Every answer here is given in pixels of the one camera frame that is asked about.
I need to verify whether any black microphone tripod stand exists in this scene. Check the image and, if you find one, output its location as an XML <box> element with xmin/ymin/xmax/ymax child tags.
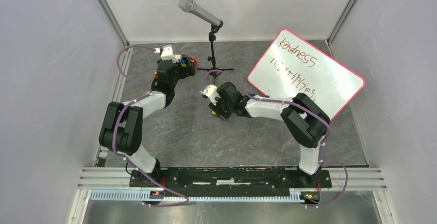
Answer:
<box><xmin>198</xmin><ymin>21</ymin><xmax>234</xmax><ymax>84</ymax></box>

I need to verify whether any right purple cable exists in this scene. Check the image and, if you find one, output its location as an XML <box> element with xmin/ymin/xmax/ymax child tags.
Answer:
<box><xmin>203</xmin><ymin>70</ymin><xmax>349</xmax><ymax>210</ymax></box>

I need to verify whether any aluminium rail frame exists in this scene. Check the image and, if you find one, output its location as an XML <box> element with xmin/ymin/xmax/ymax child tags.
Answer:
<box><xmin>78</xmin><ymin>166</ymin><xmax>386</xmax><ymax>203</ymax></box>

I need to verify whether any purple cable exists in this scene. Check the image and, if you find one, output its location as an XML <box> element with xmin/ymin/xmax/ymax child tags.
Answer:
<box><xmin>112</xmin><ymin>44</ymin><xmax>191</xmax><ymax>208</ymax></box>
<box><xmin>203</xmin><ymin>70</ymin><xmax>349</xmax><ymax>210</ymax></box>

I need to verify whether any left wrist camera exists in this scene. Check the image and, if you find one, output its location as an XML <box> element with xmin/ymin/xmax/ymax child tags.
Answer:
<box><xmin>154</xmin><ymin>45</ymin><xmax>181</xmax><ymax>63</ymax></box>

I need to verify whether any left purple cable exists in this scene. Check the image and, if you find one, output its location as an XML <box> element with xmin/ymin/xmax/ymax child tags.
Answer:
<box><xmin>112</xmin><ymin>44</ymin><xmax>191</xmax><ymax>208</ymax></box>

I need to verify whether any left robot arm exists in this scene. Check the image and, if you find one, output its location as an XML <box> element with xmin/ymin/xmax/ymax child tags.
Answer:
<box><xmin>98</xmin><ymin>55</ymin><xmax>197</xmax><ymax>187</ymax></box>

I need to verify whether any pink framed whiteboard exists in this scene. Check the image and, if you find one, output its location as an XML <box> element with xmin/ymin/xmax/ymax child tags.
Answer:
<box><xmin>247</xmin><ymin>29</ymin><xmax>365</xmax><ymax>119</ymax></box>

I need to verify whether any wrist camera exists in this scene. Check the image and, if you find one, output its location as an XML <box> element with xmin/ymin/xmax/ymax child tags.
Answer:
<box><xmin>200</xmin><ymin>84</ymin><xmax>220</xmax><ymax>105</ymax></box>
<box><xmin>154</xmin><ymin>45</ymin><xmax>181</xmax><ymax>63</ymax></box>

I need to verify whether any red toy boat with blocks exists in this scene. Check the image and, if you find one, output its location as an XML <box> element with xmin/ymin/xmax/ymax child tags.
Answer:
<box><xmin>180</xmin><ymin>54</ymin><xmax>197</xmax><ymax>76</ymax></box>

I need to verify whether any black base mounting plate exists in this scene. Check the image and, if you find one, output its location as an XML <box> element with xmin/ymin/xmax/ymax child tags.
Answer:
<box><xmin>129</xmin><ymin>166</ymin><xmax>332</xmax><ymax>198</ymax></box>

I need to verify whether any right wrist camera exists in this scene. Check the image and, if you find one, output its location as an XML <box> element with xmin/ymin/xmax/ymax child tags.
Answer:
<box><xmin>200</xmin><ymin>84</ymin><xmax>220</xmax><ymax>105</ymax></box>

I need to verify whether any grey microphone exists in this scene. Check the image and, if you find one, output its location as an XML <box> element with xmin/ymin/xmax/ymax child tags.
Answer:
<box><xmin>177</xmin><ymin>0</ymin><xmax>223</xmax><ymax>27</ymax></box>

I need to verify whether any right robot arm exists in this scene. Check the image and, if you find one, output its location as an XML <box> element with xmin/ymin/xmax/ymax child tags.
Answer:
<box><xmin>200</xmin><ymin>82</ymin><xmax>332</xmax><ymax>187</ymax></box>

